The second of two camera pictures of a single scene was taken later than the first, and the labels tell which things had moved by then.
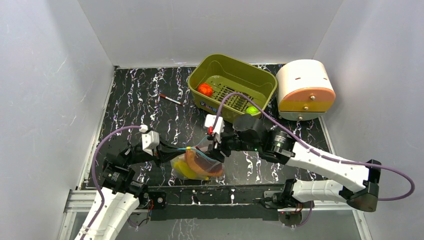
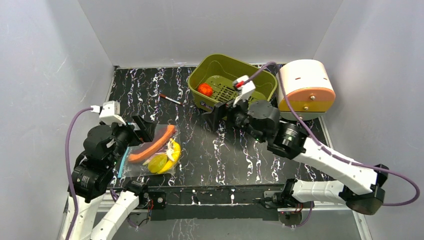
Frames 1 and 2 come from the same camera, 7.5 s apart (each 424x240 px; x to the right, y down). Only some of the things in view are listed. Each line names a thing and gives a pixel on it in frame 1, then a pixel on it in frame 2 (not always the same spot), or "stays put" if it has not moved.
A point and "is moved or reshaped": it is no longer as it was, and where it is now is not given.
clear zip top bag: [193, 164] is moved or reshaped
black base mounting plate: [216, 202] stays put
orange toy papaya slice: [204, 165] to [157, 145]
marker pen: [171, 99] stays put
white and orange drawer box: [305, 89] stays put
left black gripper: [168, 153] to [145, 133]
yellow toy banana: [181, 167] to [176, 155]
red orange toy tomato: [205, 89] stays put
